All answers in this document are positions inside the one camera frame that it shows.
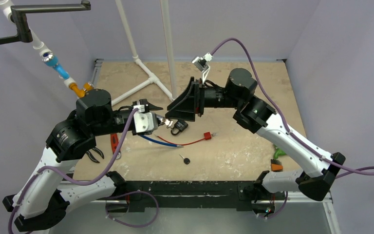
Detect red cable lock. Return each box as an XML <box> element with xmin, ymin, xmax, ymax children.
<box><xmin>154</xmin><ymin>132</ymin><xmax>218</xmax><ymax>146</ymax></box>

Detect aluminium rail frame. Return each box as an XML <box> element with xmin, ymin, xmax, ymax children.
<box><xmin>46</xmin><ymin>58</ymin><xmax>341</xmax><ymax>234</ymax></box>

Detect blue pipe valve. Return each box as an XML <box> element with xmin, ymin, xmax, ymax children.
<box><xmin>41</xmin><ymin>52</ymin><xmax>70</xmax><ymax>79</ymax></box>

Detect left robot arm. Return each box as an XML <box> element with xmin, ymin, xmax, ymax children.
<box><xmin>3</xmin><ymin>89</ymin><xmax>166</xmax><ymax>234</ymax></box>

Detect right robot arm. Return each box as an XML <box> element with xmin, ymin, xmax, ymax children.
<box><xmin>165</xmin><ymin>68</ymin><xmax>345</xmax><ymax>201</ymax></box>

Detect blue lock key bunch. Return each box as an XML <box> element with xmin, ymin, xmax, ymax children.
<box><xmin>164</xmin><ymin>119</ymin><xmax>173</xmax><ymax>128</ymax></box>

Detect white PVC pipe frame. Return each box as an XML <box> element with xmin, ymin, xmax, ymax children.
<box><xmin>0</xmin><ymin>0</ymin><xmax>180</xmax><ymax>107</ymax></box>

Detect red handled wrench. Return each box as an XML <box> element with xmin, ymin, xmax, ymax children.
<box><xmin>110</xmin><ymin>133</ymin><xmax>121</xmax><ymax>160</ymax></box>

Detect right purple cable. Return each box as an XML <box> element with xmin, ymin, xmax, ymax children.
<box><xmin>210</xmin><ymin>38</ymin><xmax>374</xmax><ymax>179</ymax></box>

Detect black pliers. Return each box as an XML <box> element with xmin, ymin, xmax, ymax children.
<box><xmin>85</xmin><ymin>147</ymin><xmax>105</xmax><ymax>164</ymax></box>

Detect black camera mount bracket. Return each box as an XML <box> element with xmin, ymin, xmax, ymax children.
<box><xmin>0</xmin><ymin>0</ymin><xmax>92</xmax><ymax>45</ymax></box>

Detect blue cable lock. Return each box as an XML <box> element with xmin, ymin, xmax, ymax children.
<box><xmin>138</xmin><ymin>113</ymin><xmax>185</xmax><ymax>149</ymax></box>

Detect orange brush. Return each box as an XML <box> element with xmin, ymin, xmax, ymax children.
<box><xmin>270</xmin><ymin>159</ymin><xmax>283</xmax><ymax>172</ymax></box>

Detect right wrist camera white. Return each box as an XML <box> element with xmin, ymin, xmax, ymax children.
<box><xmin>192</xmin><ymin>53</ymin><xmax>213</xmax><ymax>83</ymax></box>

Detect orange pipe valve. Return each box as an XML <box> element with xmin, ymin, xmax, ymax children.
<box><xmin>68</xmin><ymin>82</ymin><xmax>94</xmax><ymax>98</ymax></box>

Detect black head key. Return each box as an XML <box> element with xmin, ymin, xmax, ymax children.
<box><xmin>179</xmin><ymin>155</ymin><xmax>190</xmax><ymax>165</ymax></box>

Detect black padlock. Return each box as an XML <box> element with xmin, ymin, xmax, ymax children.
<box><xmin>170</xmin><ymin>120</ymin><xmax>188</xmax><ymax>136</ymax></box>

